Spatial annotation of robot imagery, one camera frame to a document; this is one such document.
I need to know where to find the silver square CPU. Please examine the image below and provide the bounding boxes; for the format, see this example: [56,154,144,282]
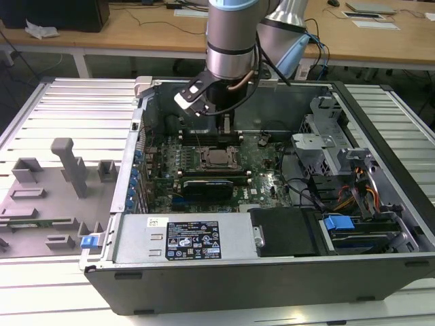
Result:
[207,149,231,168]

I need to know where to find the metal socket cover frame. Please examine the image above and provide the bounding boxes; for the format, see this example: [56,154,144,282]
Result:
[201,145,241,170]

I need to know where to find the CPU socket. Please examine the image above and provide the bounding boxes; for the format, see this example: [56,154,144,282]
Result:
[199,145,244,172]

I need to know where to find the black drive bay cover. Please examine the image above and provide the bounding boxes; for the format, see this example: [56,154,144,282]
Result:
[249,207,324,258]

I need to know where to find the black RAM stick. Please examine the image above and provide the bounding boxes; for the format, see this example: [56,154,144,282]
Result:
[179,168,253,181]
[179,130,244,146]

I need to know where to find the black round board component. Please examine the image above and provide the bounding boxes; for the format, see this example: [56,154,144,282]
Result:
[164,114,181,134]

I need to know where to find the green motherboard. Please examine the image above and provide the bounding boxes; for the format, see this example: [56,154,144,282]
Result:
[142,131,297,215]

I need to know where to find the black graphics card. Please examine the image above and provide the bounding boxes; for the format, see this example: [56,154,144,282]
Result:
[182,179,236,205]

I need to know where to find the silver metal drive cage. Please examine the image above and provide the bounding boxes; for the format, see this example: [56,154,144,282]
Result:
[290,96,345,178]

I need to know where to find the wooden desk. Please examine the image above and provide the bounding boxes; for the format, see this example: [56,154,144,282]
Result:
[0,0,435,73]

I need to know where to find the grey power supply unit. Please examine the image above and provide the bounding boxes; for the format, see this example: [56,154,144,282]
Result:
[114,213,260,263]

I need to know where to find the blue disk carrier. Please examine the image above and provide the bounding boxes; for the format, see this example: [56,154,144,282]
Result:
[324,215,355,236]

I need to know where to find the grey flat laptop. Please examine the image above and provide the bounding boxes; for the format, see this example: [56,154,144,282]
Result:
[345,1,398,16]

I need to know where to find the black open PC case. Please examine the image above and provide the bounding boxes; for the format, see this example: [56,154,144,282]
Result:
[78,75,435,316]

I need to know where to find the black box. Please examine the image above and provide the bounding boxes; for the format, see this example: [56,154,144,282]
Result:
[0,0,111,34]

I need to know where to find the crumpled white paper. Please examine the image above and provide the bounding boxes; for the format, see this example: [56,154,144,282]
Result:
[24,18,61,41]

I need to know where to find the black hard disk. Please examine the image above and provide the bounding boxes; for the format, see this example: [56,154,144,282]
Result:
[328,219,402,255]

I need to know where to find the grey parts rack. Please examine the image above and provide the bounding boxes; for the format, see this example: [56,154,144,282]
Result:
[0,137,120,259]

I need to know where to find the green RAM stick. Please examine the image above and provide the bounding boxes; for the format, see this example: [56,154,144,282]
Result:
[0,219,54,229]

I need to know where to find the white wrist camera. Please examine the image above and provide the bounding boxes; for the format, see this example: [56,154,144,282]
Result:
[173,79,210,118]

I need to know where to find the grey case corner handle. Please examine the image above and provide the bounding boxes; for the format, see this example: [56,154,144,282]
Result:
[133,75,154,100]

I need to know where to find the blue cable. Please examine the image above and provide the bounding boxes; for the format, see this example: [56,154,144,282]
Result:
[314,32,331,76]

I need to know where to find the black internal cable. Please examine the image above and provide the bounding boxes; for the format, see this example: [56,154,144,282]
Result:
[281,142,328,212]

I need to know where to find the orange and yellow wires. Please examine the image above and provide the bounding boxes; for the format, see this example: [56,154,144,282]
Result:
[334,165,381,213]

